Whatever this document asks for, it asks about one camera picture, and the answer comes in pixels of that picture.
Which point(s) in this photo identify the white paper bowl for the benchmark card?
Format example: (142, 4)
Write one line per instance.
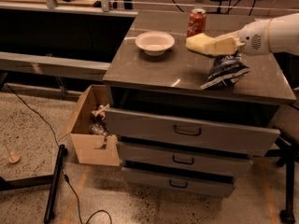
(155, 43)

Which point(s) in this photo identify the top grey drawer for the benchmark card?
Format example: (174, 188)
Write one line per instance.
(227, 137)

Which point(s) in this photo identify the blue chip bag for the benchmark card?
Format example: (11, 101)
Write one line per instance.
(225, 72)

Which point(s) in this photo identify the middle grey drawer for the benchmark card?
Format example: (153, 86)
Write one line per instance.
(186, 160)

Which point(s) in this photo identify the black chair base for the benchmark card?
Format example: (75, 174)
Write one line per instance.
(288, 156)

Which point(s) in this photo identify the yellow sponge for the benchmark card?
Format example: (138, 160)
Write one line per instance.
(198, 42)

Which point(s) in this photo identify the cardboard box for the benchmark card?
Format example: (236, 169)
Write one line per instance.
(91, 148)

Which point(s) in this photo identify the grey drawer cabinet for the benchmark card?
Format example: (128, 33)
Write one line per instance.
(169, 85)

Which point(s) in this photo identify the grey drawer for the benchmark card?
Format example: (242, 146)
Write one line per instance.
(174, 182)
(227, 137)
(186, 160)

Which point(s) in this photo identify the black table leg base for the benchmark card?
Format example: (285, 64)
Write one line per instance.
(52, 180)

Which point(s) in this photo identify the red soda can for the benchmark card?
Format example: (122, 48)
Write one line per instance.
(197, 22)

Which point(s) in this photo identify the grey metal railing beam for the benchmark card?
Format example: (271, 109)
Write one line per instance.
(53, 66)

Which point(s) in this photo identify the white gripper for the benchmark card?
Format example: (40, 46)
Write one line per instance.
(253, 37)

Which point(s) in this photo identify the bottom grey drawer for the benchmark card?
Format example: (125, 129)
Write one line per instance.
(174, 182)

